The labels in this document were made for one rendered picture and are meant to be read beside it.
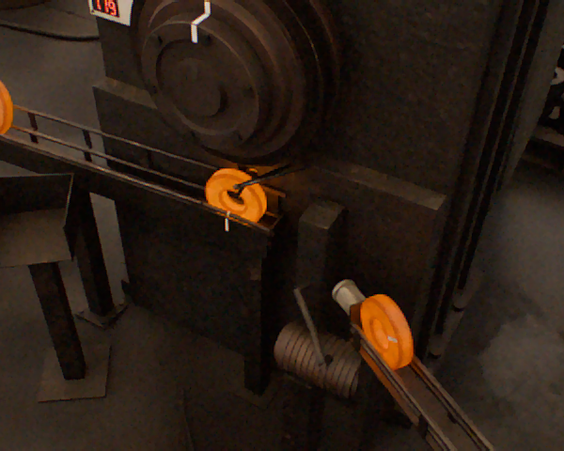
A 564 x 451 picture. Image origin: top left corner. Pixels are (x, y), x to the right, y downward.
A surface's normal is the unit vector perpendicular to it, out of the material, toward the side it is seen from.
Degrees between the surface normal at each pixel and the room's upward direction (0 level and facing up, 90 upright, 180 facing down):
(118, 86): 0
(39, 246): 5
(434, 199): 0
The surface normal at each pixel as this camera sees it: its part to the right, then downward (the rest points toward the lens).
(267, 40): 0.36, 0.04
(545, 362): 0.02, -0.73
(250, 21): 0.21, -0.12
